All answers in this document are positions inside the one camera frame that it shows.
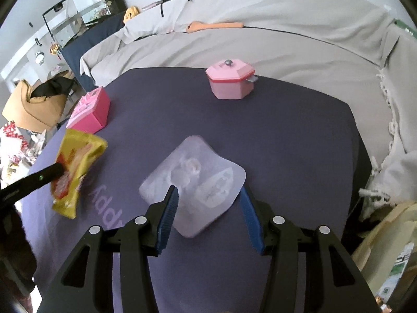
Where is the yellow snack bag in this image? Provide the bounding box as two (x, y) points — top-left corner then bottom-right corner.
(50, 129), (108, 219)

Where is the clear plastic bag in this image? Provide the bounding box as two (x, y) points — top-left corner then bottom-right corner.
(139, 136), (246, 238)

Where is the green white milk carton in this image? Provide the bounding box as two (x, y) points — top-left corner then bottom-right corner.
(377, 242), (414, 304)

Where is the yellow trash bag bin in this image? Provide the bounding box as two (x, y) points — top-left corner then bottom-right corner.
(352, 201), (416, 308)

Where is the orange beanbag chair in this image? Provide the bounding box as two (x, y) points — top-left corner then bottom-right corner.
(2, 76), (80, 133)

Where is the pink toy cash register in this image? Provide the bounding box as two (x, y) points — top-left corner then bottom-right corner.
(66, 87), (110, 134)

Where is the purple tablecloth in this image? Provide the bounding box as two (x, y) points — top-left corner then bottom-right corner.
(23, 68), (371, 312)

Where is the dark blue cabinet cover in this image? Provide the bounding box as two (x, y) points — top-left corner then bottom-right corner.
(61, 12), (127, 92)

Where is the glass fish tank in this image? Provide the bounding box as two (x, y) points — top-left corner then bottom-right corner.
(42, 0), (125, 48)

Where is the yellow plush toy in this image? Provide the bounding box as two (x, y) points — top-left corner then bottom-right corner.
(123, 6), (141, 23)

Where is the pink toy pot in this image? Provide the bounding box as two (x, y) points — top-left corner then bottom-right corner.
(206, 59), (258, 100)

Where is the grey covered sofa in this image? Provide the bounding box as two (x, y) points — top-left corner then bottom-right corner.
(79, 0), (416, 216)

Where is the orange back scratcher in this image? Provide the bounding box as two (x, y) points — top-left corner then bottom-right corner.
(186, 21), (244, 33)

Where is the green box on sofa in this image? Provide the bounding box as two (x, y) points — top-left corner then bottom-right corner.
(395, 19), (417, 38)

